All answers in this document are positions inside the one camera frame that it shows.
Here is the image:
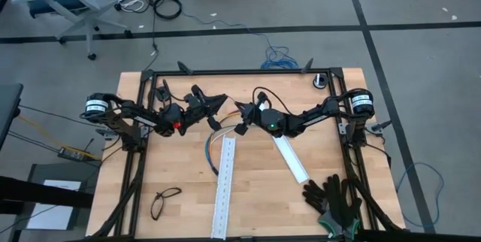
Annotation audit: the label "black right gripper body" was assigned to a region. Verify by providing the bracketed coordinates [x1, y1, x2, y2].
[242, 102, 266, 125]

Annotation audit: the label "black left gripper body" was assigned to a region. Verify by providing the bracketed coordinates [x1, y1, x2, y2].
[182, 93, 211, 123]

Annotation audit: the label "white insulated wire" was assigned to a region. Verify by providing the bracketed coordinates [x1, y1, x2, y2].
[210, 123, 241, 138]

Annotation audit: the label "yellow insulated wire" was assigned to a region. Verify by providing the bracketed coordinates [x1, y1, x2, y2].
[208, 110, 242, 149]

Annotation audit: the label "bundle of coloured wires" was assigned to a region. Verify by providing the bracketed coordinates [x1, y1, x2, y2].
[206, 131, 219, 171]

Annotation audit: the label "white slotted cable raceway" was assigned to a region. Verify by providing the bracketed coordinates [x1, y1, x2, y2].
[210, 135, 237, 241]

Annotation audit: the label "white raceway cover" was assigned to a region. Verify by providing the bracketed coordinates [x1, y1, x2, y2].
[258, 101, 310, 185]

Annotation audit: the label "black work glove grey cuff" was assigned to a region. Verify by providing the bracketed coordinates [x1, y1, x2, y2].
[322, 173, 364, 240]
[301, 179, 345, 236]

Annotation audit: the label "black safety glasses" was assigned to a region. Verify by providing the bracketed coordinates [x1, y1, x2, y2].
[150, 186, 183, 222]

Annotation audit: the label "grey cabinet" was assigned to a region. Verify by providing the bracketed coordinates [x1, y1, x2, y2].
[26, 162, 102, 231]

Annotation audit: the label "black beam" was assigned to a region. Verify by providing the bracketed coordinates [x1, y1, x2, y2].
[0, 176, 95, 210]

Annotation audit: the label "white paper sheet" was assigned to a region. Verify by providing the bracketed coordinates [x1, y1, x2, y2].
[26, 179, 82, 231]

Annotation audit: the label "black desk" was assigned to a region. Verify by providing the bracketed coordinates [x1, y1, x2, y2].
[0, 83, 24, 153]

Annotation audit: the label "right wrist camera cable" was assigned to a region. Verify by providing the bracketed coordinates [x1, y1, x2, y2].
[252, 86, 298, 117]

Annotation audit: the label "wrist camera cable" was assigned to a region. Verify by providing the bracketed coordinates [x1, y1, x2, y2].
[148, 78, 189, 104]
[252, 86, 298, 117]

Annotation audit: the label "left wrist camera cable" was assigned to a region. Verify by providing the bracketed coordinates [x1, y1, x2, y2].
[148, 78, 189, 104]

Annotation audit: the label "blue tangled network cable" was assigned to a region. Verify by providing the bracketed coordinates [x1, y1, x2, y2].
[181, 11, 301, 71]

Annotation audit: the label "black coiled cable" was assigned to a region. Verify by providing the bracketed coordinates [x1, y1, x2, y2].
[153, 0, 183, 20]

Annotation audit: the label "yellow extension cable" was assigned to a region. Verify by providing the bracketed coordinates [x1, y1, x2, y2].
[17, 115, 103, 161]

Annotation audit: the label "blue looped thin cable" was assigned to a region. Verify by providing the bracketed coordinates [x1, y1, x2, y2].
[395, 162, 446, 231]

